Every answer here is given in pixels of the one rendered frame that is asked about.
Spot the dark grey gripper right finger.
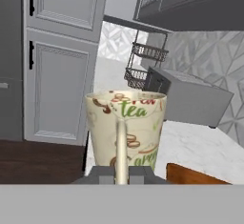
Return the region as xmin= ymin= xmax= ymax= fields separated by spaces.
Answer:
xmin=127 ymin=166 xmax=168 ymax=186

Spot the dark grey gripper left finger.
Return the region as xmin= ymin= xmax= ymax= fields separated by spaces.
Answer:
xmin=72 ymin=166 xmax=116 ymax=186

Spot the cream mug with tea print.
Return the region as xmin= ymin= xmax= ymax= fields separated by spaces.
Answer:
xmin=84 ymin=90 xmax=168 ymax=186

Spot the brown wooden tray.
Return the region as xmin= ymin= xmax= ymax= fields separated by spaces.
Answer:
xmin=165 ymin=162 xmax=233 ymax=186

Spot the grey tall cabinet lower door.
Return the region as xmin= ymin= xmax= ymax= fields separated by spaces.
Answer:
xmin=23 ymin=27 xmax=100 ymax=147

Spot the grey tall cabinet door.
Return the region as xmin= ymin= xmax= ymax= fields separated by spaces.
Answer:
xmin=23 ymin=27 xmax=100 ymax=147
xmin=22 ymin=0 xmax=111 ymax=44

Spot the grey tall cabinet upper door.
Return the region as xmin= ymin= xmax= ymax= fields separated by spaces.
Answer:
xmin=22 ymin=0 xmax=111 ymax=44

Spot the grey toaster oven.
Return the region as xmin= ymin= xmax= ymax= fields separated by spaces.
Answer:
xmin=142 ymin=66 xmax=235 ymax=129

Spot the grey fridge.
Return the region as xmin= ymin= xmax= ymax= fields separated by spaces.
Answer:
xmin=0 ymin=0 xmax=25 ymax=142

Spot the dark wire basket stand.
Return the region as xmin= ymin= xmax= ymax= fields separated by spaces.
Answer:
xmin=123 ymin=29 xmax=170 ymax=91

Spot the black handle of lower door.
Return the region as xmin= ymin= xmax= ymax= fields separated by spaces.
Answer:
xmin=29 ymin=40 xmax=35 ymax=71

